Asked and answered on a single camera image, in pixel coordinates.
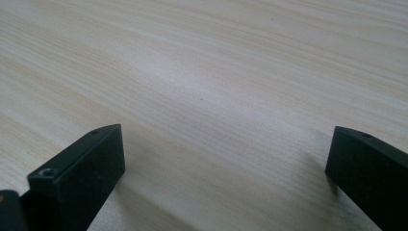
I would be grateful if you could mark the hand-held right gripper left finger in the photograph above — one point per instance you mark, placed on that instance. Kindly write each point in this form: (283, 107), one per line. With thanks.
(80, 173)

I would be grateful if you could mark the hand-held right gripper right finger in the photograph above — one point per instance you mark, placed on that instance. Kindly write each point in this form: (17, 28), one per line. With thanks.
(372, 173)

